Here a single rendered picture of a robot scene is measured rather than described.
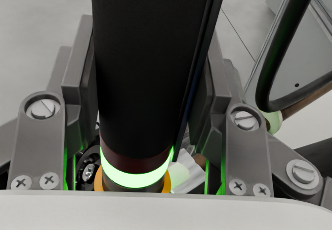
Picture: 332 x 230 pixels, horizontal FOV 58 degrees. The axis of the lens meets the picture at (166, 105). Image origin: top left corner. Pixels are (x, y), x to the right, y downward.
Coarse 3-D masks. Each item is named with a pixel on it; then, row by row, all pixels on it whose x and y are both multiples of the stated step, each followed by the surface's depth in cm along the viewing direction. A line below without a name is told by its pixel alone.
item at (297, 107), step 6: (330, 84) 30; (318, 90) 29; (324, 90) 29; (330, 90) 30; (312, 96) 28; (318, 96) 29; (300, 102) 27; (306, 102) 28; (288, 108) 26; (294, 108) 27; (300, 108) 27; (282, 114) 26; (288, 114) 26; (198, 156) 22; (198, 162) 21; (204, 162) 22; (204, 168) 22
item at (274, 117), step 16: (304, 0) 14; (288, 16) 15; (288, 32) 15; (272, 48) 17; (272, 64) 17; (272, 80) 18; (320, 80) 28; (256, 96) 20; (288, 96) 25; (304, 96) 26; (272, 112) 24; (272, 128) 25
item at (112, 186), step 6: (102, 168) 15; (102, 174) 15; (108, 180) 14; (162, 180) 15; (108, 186) 15; (114, 186) 14; (120, 186) 14; (150, 186) 14; (156, 186) 15; (150, 192) 15
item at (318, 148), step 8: (312, 144) 28; (320, 144) 27; (328, 144) 26; (304, 152) 27; (312, 152) 26; (320, 152) 25; (328, 152) 24; (312, 160) 24; (320, 160) 23; (328, 160) 23; (320, 168) 22; (328, 168) 22
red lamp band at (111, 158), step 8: (104, 144) 12; (104, 152) 13; (112, 152) 12; (168, 152) 13; (112, 160) 13; (120, 160) 12; (128, 160) 12; (136, 160) 12; (144, 160) 12; (152, 160) 12; (160, 160) 13; (120, 168) 13; (128, 168) 13; (136, 168) 13; (144, 168) 13; (152, 168) 13
